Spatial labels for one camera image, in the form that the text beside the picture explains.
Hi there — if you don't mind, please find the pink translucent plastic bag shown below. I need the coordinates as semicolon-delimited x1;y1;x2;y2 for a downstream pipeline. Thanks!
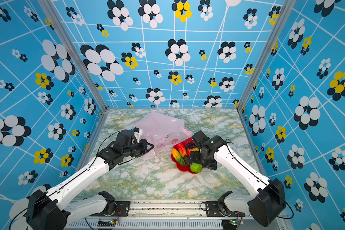
132;112;192;156

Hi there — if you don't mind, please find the left aluminium corner post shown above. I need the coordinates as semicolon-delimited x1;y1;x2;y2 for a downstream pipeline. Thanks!
38;1;107;113

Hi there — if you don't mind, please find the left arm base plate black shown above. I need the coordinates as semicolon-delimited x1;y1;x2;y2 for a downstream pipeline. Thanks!
91;201;130;217

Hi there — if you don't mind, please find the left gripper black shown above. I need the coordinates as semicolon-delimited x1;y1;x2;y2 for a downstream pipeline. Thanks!
124;138;156;158

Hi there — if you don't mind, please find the red flower-shaped plate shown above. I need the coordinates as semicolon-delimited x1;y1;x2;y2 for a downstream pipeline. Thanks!
171;138;197;174

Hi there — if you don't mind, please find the orange green papaya fruit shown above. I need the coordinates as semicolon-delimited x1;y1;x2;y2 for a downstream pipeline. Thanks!
172;148;186;166

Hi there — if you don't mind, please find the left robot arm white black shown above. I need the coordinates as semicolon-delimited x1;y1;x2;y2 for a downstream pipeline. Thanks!
25;128;154;230

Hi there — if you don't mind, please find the dark purple grape bunch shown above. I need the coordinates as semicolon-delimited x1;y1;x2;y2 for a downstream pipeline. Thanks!
186;141;196;150

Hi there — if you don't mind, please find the aluminium front rail frame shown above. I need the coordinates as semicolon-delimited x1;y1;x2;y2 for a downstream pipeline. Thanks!
63;200;291;230

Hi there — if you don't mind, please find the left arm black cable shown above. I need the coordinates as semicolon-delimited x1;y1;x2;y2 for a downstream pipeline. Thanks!
9;130;123;230

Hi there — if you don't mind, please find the right aluminium corner post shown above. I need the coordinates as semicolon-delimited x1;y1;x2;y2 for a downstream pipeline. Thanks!
237;0;296;112

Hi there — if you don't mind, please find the dark avocado left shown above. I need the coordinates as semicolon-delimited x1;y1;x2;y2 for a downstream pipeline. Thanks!
183;155;191;166

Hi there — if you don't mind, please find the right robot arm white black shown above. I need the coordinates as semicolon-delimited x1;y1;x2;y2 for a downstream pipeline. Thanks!
188;131;287;227

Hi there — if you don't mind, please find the red yellow mango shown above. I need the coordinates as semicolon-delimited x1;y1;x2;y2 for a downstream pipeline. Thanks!
175;143;186;157
186;148;199;156

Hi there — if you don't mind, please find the aluminium corner post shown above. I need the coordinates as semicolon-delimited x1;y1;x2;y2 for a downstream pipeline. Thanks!
237;0;296;112
38;1;107;113

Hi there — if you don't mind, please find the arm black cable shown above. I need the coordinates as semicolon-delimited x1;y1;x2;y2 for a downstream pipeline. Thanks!
225;138;294;220
9;130;123;230

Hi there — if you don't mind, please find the green circuit board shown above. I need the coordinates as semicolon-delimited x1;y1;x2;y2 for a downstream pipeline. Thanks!
221;219;239;226
97;220;118;227

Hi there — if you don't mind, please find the green lime fruit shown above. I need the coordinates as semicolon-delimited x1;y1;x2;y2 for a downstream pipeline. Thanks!
189;163;203;173

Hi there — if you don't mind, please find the right green circuit board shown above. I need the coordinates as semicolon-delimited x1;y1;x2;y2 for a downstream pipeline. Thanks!
221;219;239;226

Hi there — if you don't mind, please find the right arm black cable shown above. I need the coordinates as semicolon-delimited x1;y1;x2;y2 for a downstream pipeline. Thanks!
225;138;294;220

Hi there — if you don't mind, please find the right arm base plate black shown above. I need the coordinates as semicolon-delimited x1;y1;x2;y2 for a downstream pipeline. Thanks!
205;201;246;218

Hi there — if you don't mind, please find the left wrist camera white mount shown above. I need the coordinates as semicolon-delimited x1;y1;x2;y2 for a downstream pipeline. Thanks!
132;127;143;143

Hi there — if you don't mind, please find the left green circuit board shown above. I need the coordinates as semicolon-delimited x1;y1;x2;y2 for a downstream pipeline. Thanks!
97;220;118;227

